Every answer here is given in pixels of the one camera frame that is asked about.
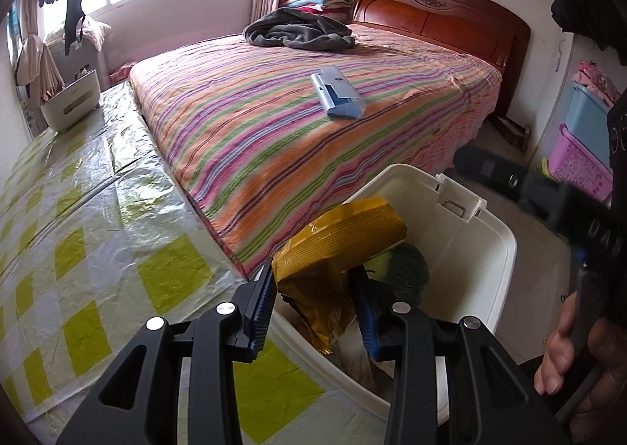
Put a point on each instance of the white storage basket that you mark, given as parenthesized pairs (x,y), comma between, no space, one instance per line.
(73,104)

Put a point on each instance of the blue white box on bed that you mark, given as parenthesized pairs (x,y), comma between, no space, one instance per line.
(338,92)

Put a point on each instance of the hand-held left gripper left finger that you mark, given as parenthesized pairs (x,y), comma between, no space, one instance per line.
(262,308)

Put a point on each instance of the checkered plastic tablecloth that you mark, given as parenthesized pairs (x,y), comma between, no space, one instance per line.
(122,210)

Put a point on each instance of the blue storage box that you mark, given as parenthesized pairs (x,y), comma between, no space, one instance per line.
(585,122)

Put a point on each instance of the wooden bed headboard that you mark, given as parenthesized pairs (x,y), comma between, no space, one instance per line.
(441,19)

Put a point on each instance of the striped bed sheet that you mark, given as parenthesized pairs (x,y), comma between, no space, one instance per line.
(274,131)

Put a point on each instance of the white tissue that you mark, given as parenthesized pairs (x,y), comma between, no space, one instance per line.
(360,369)

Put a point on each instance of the yellow snack bag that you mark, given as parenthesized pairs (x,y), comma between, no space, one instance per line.
(343,234)

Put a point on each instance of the pink cloth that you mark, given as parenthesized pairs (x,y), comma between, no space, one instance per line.
(122,73)

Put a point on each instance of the pink patterned clothes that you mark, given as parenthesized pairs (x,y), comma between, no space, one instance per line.
(595,77)

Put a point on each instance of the grey blanket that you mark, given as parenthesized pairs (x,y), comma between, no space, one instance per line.
(299,31)

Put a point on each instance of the black hanging garment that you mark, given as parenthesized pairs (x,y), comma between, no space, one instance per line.
(74,9)

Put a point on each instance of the person's right hand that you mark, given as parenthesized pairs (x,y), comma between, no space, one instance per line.
(607,376)

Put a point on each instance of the white plastic bin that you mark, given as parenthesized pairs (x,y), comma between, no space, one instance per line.
(470,259)

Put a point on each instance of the white lace cloth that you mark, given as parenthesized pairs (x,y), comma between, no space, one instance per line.
(98,31)

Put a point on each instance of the pink plastic basket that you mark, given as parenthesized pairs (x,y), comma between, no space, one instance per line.
(578,166)

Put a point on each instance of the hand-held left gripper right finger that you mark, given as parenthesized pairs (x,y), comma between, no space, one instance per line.
(367,322)

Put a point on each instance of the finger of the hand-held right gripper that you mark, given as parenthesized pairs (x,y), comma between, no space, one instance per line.
(499,175)

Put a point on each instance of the small wooden stool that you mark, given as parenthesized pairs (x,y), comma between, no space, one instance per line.
(514,131)

